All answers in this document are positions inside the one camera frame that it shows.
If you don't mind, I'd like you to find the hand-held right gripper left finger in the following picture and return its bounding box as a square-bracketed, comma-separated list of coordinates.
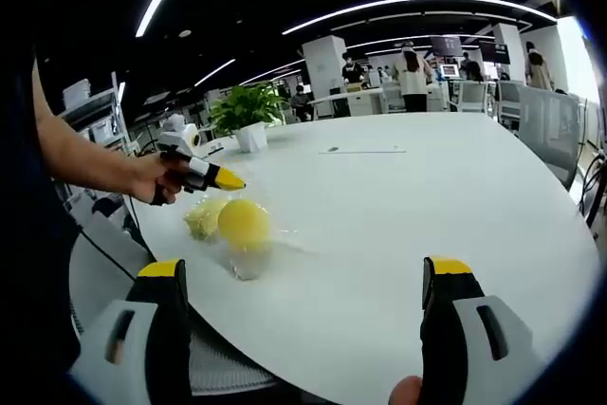
[68, 257, 193, 405]

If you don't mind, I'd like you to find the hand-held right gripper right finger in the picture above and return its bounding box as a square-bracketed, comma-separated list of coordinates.
[419, 255, 535, 405]

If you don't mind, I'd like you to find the square yellow silicone block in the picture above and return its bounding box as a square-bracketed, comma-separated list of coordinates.
[183, 198, 229, 241]

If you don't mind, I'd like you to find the round yellow silicone block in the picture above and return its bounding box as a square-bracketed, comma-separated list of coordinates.
[216, 198, 271, 250]

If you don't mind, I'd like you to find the person's left hand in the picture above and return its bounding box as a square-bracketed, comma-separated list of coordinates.
[125, 153, 193, 207]

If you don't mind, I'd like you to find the person's right hand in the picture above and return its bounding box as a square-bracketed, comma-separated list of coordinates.
[388, 375, 424, 405]

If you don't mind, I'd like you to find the green potted plant white pot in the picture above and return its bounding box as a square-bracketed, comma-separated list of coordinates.
[208, 82, 288, 154]

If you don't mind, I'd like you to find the short ceiling light strip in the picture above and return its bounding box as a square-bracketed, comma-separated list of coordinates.
[193, 58, 237, 87]

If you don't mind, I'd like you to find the metal shelf with white bins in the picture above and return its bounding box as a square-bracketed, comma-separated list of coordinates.
[59, 71, 132, 150]

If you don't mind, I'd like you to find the grey mesh office chair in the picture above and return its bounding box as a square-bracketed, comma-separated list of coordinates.
[68, 210, 285, 399]

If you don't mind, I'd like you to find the white standing desk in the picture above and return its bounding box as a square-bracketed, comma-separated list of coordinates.
[307, 86, 385, 120]

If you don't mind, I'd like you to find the grey high-back chair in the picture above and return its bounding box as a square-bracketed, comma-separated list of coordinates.
[516, 84, 582, 193]

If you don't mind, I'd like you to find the white office chair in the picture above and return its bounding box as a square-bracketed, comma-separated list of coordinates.
[495, 80, 523, 120]
[457, 80, 489, 115]

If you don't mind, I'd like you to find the dark hanging screen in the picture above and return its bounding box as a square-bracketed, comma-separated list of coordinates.
[430, 35, 462, 56]
[477, 39, 512, 64]

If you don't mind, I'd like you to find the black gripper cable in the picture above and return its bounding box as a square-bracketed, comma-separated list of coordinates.
[123, 192, 146, 248]

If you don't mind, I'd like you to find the black tubular frame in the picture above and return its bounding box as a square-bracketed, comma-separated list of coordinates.
[576, 148, 607, 230]

